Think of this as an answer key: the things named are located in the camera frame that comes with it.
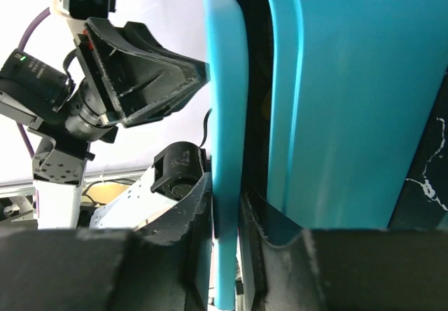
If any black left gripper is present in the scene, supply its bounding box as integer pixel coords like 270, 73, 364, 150
50, 0, 208, 131

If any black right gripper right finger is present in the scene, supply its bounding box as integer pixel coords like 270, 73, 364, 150
239, 184, 447, 310

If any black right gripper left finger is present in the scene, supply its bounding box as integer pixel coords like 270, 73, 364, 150
1, 174, 212, 310

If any teal box lid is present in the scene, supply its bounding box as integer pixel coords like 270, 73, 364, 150
203, 0, 249, 310

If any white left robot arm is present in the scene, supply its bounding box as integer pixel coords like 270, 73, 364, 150
1, 0, 208, 186

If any teal cookie box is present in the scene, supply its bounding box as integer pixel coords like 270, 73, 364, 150
223, 0, 448, 230

